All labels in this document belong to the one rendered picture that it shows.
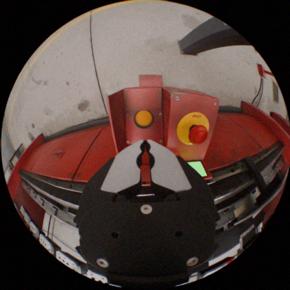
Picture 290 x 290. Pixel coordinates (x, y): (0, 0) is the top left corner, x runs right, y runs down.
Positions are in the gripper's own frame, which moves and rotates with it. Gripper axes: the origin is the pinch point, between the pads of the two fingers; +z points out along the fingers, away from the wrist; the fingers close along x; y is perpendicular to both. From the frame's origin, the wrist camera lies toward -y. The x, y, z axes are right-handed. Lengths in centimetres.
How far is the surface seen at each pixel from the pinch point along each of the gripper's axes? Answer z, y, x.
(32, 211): -26, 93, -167
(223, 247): -35, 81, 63
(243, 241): -26, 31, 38
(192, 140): 3.4, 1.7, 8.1
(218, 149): 17.6, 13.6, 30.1
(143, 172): 3.9, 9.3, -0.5
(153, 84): 71, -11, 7
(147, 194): 4.5, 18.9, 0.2
